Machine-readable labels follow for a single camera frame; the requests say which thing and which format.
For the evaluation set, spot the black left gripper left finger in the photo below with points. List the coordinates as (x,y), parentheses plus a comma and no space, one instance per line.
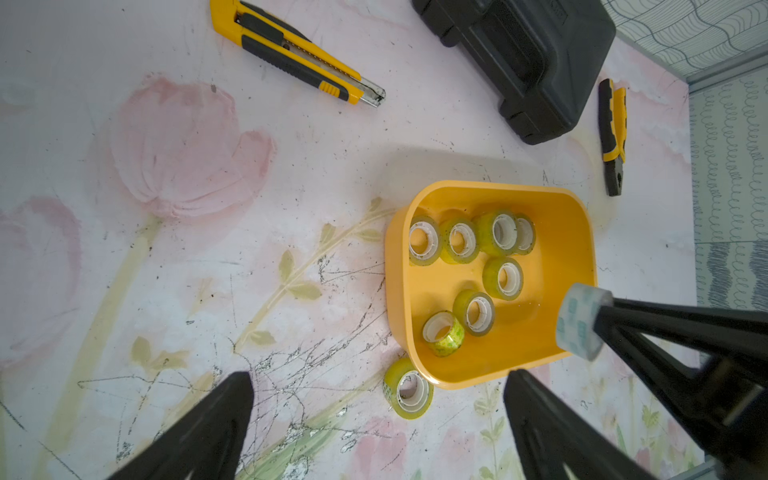
(205,443)

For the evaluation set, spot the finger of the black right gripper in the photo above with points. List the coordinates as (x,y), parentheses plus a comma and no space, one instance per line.
(706,366)

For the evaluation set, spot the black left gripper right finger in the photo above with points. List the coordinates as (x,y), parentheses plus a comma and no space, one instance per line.
(552,440)

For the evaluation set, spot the transparent tape roll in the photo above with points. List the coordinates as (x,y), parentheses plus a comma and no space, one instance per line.
(407,391)
(503,278)
(459,240)
(424,241)
(475,311)
(497,232)
(443,334)
(577,318)
(526,234)

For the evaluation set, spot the yellow plastic storage box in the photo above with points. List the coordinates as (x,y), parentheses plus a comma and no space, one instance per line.
(475,275)

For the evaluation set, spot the yellow black pliers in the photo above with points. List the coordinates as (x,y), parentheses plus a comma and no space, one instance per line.
(612,123)

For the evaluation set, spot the black plastic tool case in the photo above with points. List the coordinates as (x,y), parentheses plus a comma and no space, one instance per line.
(543,56)

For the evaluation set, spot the yellow black utility knife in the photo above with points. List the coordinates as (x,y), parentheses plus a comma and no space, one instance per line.
(281,45)

